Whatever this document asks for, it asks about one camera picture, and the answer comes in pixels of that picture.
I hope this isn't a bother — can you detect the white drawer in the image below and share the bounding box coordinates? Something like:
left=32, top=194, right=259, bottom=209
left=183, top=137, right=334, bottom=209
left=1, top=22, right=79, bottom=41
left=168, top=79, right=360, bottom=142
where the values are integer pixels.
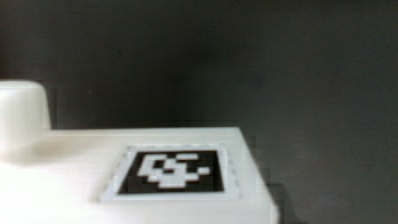
left=0, top=81, right=278, bottom=224

